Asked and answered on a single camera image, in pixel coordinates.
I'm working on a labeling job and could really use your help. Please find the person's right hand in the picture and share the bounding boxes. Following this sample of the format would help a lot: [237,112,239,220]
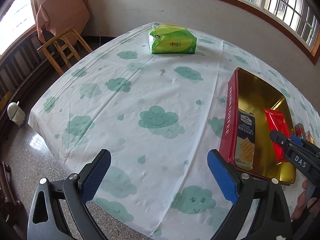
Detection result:
[291,180,319,220]

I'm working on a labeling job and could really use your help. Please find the green tissue pack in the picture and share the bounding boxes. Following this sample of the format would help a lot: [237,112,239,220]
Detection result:
[149,23,197,54]

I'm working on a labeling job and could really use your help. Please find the red gold toffee tin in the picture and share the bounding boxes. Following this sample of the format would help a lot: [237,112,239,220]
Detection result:
[219,68,296,185]

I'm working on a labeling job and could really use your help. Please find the pink red snack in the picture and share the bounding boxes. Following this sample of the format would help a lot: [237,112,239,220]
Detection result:
[295,122,305,139]

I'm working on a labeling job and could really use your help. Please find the dark wooden bench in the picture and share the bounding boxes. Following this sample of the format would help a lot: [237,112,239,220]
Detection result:
[1,27,53,138]

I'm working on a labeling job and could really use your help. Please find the side window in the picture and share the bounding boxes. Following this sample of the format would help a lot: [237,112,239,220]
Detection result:
[0,0,35,55]

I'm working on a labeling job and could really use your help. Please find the cloud-print white tablecloth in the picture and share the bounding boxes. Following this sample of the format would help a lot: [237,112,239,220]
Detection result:
[28,24,319,239]

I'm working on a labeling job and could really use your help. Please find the red snack packet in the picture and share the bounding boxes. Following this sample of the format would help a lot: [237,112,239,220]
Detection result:
[264,108,290,165]

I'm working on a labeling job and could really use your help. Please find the orange snack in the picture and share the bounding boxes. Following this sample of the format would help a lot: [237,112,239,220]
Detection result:
[304,131,316,145]

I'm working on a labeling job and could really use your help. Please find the small white trash bin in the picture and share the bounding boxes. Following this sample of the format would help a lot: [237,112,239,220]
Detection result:
[7,101,27,127]

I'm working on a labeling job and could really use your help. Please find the navy cracker packet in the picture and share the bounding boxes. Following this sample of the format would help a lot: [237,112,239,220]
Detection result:
[234,109,255,170]

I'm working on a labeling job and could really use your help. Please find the pink cloth on furniture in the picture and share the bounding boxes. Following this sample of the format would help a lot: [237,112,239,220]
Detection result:
[36,0,91,43]

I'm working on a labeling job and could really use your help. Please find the wooden stool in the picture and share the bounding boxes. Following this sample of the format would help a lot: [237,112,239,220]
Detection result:
[37,27,93,76]

